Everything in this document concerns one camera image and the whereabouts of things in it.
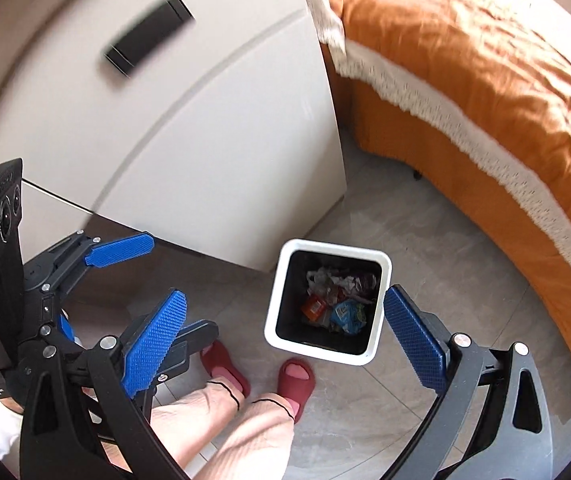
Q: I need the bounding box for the dark red slipper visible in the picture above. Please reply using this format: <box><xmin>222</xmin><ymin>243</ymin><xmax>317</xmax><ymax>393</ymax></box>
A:
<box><xmin>200</xmin><ymin>339</ymin><xmax>252</xmax><ymax>397</ymax></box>
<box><xmin>276</xmin><ymin>357</ymin><xmax>315</xmax><ymax>424</ymax></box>

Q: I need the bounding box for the person's right leg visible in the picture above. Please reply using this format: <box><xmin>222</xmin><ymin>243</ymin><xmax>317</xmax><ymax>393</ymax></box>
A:
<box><xmin>186</xmin><ymin>397</ymin><xmax>299</xmax><ymax>480</ymax></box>

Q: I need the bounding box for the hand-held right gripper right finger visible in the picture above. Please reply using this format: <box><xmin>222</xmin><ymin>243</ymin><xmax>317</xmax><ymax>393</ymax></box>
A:
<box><xmin>383</xmin><ymin>284</ymin><xmax>555</xmax><ymax>480</ymax></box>

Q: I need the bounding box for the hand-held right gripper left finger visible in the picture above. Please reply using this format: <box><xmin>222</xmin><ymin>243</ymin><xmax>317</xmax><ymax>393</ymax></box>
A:
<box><xmin>20</xmin><ymin>289</ymin><xmax>190</xmax><ymax>480</ymax></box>

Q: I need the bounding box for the black drawer handle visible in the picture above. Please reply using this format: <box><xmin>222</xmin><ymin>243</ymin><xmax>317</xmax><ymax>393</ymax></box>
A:
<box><xmin>104</xmin><ymin>0</ymin><xmax>197</xmax><ymax>79</ymax></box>

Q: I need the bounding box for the red and white wrapper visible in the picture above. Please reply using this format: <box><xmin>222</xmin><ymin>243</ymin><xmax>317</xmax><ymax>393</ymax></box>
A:
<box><xmin>301</xmin><ymin>295</ymin><xmax>329</xmax><ymax>324</ymax></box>

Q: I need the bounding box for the white square trash bin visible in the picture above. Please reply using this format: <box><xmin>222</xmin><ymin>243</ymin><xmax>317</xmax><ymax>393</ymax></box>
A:
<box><xmin>264</xmin><ymin>238</ymin><xmax>393</xmax><ymax>366</ymax></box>

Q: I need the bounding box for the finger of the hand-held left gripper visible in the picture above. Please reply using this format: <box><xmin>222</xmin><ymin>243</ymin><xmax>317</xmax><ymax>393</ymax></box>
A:
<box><xmin>158</xmin><ymin>319</ymin><xmax>220</xmax><ymax>386</ymax></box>
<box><xmin>23</xmin><ymin>230</ymin><xmax>156</xmax><ymax>307</ymax></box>

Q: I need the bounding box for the blue snack wrapper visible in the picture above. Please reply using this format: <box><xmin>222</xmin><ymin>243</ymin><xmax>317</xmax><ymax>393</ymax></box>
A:
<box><xmin>330</xmin><ymin>300</ymin><xmax>369</xmax><ymax>334</ymax></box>

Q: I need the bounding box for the bed with orange cover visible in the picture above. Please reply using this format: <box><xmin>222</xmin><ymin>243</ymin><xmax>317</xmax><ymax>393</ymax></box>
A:
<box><xmin>303</xmin><ymin>0</ymin><xmax>571</xmax><ymax>322</ymax></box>

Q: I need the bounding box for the white nightstand with brown top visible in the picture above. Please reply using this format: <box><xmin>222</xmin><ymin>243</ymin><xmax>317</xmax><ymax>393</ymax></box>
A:
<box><xmin>0</xmin><ymin>0</ymin><xmax>347</xmax><ymax>274</ymax></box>

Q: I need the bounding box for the person's left leg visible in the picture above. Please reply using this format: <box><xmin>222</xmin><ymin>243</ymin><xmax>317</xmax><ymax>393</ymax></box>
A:
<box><xmin>108</xmin><ymin>380</ymin><xmax>246</xmax><ymax>480</ymax></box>

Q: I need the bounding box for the orange bed skirt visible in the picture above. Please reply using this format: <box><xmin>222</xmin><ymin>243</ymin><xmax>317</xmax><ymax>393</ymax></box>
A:
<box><xmin>326</xmin><ymin>45</ymin><xmax>571</xmax><ymax>433</ymax></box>

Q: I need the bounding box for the person's leg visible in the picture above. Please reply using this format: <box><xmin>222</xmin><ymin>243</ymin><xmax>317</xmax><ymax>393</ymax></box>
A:
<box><xmin>186</xmin><ymin>397</ymin><xmax>299</xmax><ymax>480</ymax></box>
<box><xmin>108</xmin><ymin>380</ymin><xmax>246</xmax><ymax>480</ymax></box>

